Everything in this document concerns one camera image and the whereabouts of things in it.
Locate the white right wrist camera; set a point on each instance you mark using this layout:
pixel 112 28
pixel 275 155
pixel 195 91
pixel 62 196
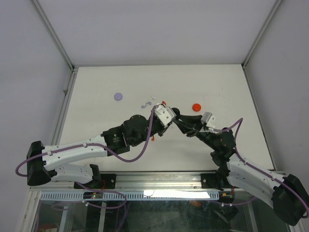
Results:
pixel 207 121

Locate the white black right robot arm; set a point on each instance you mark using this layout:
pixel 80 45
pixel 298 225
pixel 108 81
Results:
pixel 284 194

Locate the white slotted cable duct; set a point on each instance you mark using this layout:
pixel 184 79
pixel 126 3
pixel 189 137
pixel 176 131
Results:
pixel 145 195

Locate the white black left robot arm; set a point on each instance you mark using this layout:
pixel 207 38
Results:
pixel 127 142

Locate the orange round charging case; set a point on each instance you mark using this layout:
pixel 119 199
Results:
pixel 196 107

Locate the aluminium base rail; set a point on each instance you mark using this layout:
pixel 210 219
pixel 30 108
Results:
pixel 133 181

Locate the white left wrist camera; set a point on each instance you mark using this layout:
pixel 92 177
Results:
pixel 164 114

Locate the left aluminium frame post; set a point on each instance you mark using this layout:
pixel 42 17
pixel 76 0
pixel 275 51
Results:
pixel 52 33

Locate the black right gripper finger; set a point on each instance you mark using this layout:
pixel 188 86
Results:
pixel 185 128
pixel 191 119

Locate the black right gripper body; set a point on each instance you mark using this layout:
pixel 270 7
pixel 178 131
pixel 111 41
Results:
pixel 200 129

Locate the black round charging case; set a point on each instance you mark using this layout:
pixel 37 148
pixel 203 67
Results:
pixel 176 111

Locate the lilac round charging case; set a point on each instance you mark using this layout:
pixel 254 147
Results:
pixel 118 96

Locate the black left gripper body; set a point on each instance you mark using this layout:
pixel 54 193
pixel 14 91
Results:
pixel 156 128

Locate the aluminium corner frame post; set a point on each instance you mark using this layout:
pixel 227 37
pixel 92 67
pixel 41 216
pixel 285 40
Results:
pixel 271 14

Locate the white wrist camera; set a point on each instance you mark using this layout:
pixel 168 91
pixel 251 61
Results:
pixel 164 114
pixel 207 121

